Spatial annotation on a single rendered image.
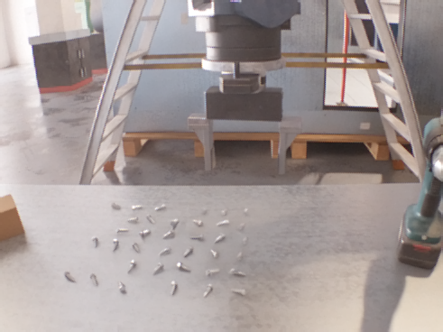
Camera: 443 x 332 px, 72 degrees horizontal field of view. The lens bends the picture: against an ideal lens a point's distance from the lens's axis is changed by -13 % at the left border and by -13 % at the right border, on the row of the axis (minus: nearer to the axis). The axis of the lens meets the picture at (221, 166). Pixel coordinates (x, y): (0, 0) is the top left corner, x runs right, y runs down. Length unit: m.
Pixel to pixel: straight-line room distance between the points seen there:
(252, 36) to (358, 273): 0.41
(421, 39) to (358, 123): 0.79
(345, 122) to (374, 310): 2.23
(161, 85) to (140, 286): 2.19
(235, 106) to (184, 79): 2.01
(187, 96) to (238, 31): 2.10
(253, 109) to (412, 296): 0.39
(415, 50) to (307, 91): 0.87
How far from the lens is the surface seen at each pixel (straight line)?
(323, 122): 2.65
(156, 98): 2.68
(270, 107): 0.59
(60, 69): 6.07
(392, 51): 1.87
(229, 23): 0.52
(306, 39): 2.51
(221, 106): 0.60
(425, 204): 0.62
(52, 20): 6.14
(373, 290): 0.57
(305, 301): 0.53
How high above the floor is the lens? 1.03
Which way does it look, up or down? 25 degrees down
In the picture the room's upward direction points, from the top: 2 degrees counter-clockwise
